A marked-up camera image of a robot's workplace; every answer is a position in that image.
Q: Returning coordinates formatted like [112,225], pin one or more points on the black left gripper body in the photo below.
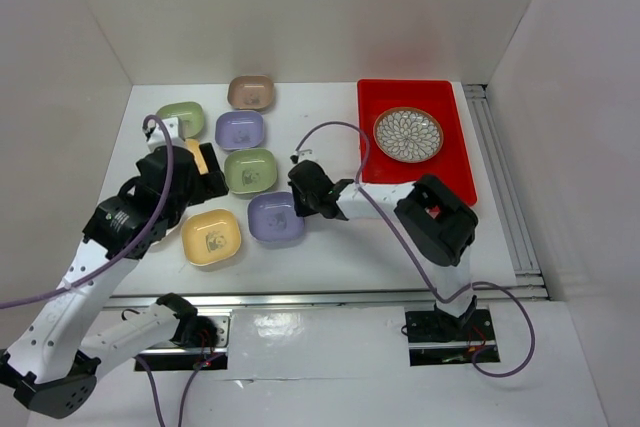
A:
[176,211]

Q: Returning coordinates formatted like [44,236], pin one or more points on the aluminium rail frame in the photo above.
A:
[336,261]

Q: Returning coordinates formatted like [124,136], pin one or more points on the round floral patterned plate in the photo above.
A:
[408,135]

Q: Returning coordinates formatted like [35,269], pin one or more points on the purple square panda dish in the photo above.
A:
[272,218]
[239,129]

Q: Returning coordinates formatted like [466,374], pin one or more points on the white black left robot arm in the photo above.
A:
[55,365]

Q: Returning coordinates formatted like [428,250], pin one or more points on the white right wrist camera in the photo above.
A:
[302,155]

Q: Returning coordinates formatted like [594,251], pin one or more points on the red plastic bin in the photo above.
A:
[435,97]

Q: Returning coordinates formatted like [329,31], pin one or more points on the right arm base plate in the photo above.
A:
[430,345]

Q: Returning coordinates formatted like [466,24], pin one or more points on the yellow square panda dish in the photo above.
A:
[193,146]
[210,237]

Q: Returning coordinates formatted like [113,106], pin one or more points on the pink square panda dish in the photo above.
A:
[251,92]

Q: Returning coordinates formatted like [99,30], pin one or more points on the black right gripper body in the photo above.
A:
[316,200]

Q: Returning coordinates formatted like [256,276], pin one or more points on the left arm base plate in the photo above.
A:
[208,345]

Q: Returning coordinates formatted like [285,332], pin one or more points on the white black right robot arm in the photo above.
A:
[425,216]

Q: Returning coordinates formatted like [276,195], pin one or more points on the green square panda dish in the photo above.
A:
[191,115]
[250,171]

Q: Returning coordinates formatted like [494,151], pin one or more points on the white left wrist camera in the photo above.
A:
[156,133]

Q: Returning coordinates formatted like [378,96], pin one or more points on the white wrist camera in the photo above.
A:
[302,155]
[156,133]

